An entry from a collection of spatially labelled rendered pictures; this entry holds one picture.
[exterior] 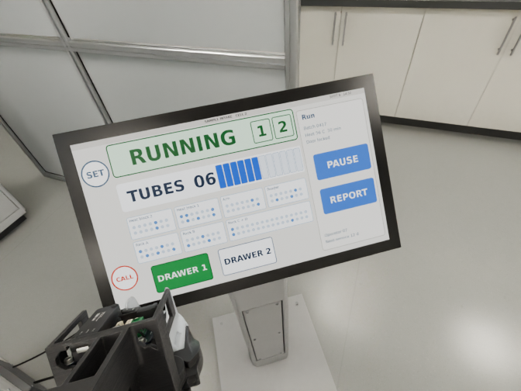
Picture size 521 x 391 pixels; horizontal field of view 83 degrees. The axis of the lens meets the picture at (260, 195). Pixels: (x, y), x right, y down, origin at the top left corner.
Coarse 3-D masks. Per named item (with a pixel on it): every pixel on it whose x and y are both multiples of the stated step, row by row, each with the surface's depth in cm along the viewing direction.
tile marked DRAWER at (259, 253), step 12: (252, 240) 49; (264, 240) 49; (228, 252) 49; (240, 252) 49; (252, 252) 49; (264, 252) 50; (228, 264) 49; (240, 264) 49; (252, 264) 49; (264, 264) 50
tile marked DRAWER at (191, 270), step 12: (168, 264) 48; (180, 264) 48; (192, 264) 48; (204, 264) 48; (156, 276) 47; (168, 276) 48; (180, 276) 48; (192, 276) 48; (204, 276) 49; (156, 288) 48
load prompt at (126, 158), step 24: (240, 120) 47; (264, 120) 48; (288, 120) 48; (120, 144) 45; (144, 144) 45; (168, 144) 46; (192, 144) 46; (216, 144) 47; (240, 144) 47; (264, 144) 48; (120, 168) 45; (144, 168) 46
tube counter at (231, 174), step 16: (240, 160) 48; (256, 160) 48; (272, 160) 48; (288, 160) 49; (192, 176) 47; (208, 176) 47; (224, 176) 48; (240, 176) 48; (256, 176) 48; (272, 176) 49; (208, 192) 47
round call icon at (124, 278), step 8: (128, 264) 47; (112, 272) 46; (120, 272) 47; (128, 272) 47; (136, 272) 47; (112, 280) 47; (120, 280) 47; (128, 280) 47; (136, 280) 47; (112, 288) 47; (120, 288) 47; (128, 288) 47; (136, 288) 47
